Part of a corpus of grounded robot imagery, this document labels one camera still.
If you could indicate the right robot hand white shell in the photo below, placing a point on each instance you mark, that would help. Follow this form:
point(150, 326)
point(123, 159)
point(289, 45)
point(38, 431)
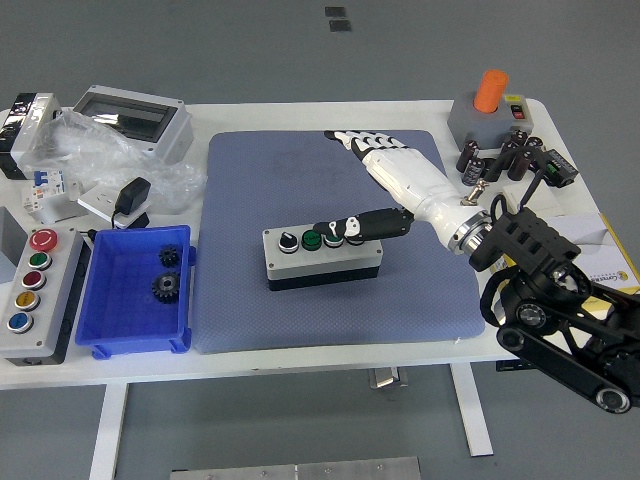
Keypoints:
point(415, 175)

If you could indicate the grey push-button control box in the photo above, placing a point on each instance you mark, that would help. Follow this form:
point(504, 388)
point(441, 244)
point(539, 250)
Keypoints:
point(320, 265)

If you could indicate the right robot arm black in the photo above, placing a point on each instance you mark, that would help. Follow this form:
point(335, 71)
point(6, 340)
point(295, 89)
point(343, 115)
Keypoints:
point(525, 235)

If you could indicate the five-button grey control box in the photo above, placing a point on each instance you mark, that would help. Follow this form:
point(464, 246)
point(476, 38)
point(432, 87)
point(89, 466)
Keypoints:
point(55, 300)

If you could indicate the black cylindrical capacitor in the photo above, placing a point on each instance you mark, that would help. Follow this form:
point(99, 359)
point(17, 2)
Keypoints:
point(534, 144)
point(468, 152)
point(519, 136)
point(473, 172)
point(509, 146)
point(520, 167)

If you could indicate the orange cylinder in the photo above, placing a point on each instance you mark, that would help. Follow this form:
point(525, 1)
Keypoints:
point(491, 90)

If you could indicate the blue-grey table mat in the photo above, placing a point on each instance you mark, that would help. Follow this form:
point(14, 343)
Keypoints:
point(280, 175)

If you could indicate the black module with green part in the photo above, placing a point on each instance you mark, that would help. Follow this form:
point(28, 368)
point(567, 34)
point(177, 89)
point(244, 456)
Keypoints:
point(557, 167)

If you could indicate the white book with yellow edge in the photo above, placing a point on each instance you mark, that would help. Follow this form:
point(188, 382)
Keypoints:
point(600, 240)

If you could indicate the black table control panel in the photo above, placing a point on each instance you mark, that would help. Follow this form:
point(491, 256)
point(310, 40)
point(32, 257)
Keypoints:
point(510, 365)

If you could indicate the white table leg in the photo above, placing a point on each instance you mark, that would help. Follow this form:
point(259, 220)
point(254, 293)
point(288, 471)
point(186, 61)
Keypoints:
point(472, 410)
point(107, 430)

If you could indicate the small black gear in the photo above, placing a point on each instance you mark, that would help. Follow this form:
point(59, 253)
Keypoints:
point(169, 256)

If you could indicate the large black gear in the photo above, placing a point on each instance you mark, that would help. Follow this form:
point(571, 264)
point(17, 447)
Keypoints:
point(166, 287)

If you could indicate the black power adapter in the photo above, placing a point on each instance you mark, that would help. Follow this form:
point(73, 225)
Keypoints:
point(132, 192)

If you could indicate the clear plastic bag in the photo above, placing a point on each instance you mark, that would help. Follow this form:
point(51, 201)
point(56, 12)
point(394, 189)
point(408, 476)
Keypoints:
point(100, 150)

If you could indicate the grey metal plate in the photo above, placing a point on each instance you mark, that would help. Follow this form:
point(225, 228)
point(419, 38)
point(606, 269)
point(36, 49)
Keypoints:
point(295, 470)

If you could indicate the blue plastic bin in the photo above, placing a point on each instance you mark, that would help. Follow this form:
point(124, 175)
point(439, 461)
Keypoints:
point(125, 320)

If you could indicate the white blue circuit breaker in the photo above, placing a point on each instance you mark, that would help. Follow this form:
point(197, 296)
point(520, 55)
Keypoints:
point(47, 182)

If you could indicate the silver and black box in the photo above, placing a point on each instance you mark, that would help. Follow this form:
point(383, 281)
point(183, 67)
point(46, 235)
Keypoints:
point(35, 120)

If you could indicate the grey base box with switch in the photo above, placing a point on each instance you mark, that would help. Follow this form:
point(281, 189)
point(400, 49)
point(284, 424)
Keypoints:
point(465, 117)

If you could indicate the metal bracket under table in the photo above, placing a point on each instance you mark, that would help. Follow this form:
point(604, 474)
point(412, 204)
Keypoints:
point(387, 378)

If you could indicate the grey enclosure with clear window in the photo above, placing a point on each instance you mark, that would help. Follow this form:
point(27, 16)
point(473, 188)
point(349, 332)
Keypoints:
point(175, 135)

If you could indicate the white wall socket plate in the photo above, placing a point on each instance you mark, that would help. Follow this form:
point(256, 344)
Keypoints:
point(97, 200)

